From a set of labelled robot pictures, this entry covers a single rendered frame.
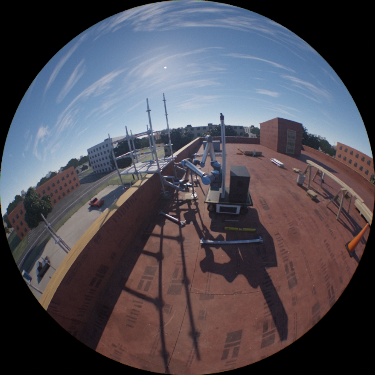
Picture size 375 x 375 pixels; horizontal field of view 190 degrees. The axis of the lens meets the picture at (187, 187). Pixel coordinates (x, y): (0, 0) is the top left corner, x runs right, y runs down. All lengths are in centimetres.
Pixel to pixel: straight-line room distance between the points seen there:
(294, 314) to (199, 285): 144
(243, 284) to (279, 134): 1015
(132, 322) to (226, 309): 114
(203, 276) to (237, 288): 48
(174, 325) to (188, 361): 58
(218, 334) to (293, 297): 103
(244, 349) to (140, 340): 114
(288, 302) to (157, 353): 163
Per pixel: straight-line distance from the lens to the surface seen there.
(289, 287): 198
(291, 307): 197
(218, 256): 177
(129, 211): 211
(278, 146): 1059
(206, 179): 175
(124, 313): 188
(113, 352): 214
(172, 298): 164
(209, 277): 165
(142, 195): 240
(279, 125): 1063
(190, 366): 182
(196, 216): 232
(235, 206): 216
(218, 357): 176
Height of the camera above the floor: 159
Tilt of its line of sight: 28 degrees down
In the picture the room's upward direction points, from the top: 7 degrees counter-clockwise
